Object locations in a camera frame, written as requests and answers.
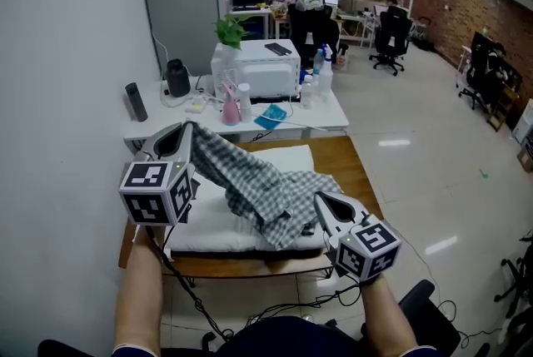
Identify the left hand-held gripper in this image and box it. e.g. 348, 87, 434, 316
118, 120, 200, 227

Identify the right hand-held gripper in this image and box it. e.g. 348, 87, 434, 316
313, 191, 404, 285

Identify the grey checked cloth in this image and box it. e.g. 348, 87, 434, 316
187, 120, 346, 251

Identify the white cushion pad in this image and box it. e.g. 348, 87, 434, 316
168, 144, 331, 255

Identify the person's right forearm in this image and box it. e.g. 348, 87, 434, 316
358, 275, 420, 349

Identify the person's left forearm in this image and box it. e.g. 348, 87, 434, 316
111, 221, 167, 353

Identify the brown wooden table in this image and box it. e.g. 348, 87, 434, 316
117, 136, 385, 280

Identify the white power strip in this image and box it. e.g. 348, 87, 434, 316
185, 94, 208, 115

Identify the black thermos bottle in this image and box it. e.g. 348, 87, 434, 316
124, 82, 149, 123

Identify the dark brown jar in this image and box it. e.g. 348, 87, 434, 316
165, 57, 192, 99

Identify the pink spray bottle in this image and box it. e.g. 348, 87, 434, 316
221, 82, 244, 126

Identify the slim white spray bottle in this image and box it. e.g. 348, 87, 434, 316
237, 82, 256, 124

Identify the white desk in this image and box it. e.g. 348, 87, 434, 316
122, 74, 351, 143

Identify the blue packet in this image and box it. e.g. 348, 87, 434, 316
253, 104, 289, 131

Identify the clear water bottle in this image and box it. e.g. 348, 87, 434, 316
300, 74, 315, 111

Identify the white microwave oven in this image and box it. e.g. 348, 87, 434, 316
210, 37, 302, 99

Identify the green potted plant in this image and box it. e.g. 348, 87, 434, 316
212, 12, 256, 53

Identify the grey cabinet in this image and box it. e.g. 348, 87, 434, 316
142, 0, 229, 77

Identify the clear spray bottle blue trigger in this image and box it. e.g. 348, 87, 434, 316
318, 42, 336, 103

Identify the person's navy shirt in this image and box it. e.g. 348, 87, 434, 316
110, 315, 443, 357

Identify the black phone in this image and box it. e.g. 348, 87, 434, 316
264, 42, 293, 57

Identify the clear bottle blue cap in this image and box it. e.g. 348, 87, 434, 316
311, 48, 326, 77

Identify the brown cardboard box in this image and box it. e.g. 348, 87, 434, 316
515, 136, 533, 174

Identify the wooden stool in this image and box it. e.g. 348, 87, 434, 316
486, 82, 521, 133

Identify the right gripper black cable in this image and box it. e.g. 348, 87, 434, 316
245, 282, 367, 331

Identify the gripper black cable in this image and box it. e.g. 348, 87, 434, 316
143, 221, 237, 344
245, 282, 367, 331

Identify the white power cable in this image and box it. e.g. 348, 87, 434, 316
150, 29, 168, 82

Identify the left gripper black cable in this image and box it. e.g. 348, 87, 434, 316
143, 221, 237, 344

